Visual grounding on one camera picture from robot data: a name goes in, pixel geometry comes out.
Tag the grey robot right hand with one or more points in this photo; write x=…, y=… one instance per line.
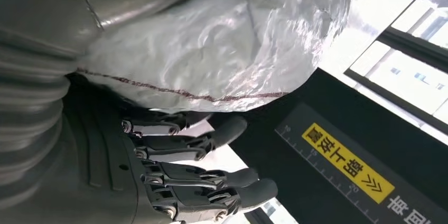
x=98, y=180

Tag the black scanner column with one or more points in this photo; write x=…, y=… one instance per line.
x=297, y=187

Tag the black and yellow ruler label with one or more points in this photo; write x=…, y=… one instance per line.
x=346, y=161

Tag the dark window frame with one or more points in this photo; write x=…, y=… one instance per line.
x=413, y=45

